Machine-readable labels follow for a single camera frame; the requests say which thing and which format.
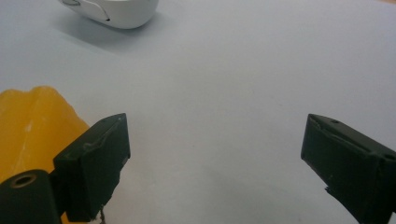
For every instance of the white computer mouse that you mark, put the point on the white computer mouse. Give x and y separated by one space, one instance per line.
115 11

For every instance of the yellow ridged plastic object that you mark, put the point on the yellow ridged plastic object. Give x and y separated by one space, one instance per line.
31 130

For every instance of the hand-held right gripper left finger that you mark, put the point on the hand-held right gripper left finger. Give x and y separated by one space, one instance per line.
90 168

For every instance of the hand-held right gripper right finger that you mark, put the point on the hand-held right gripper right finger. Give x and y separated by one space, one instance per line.
355 168

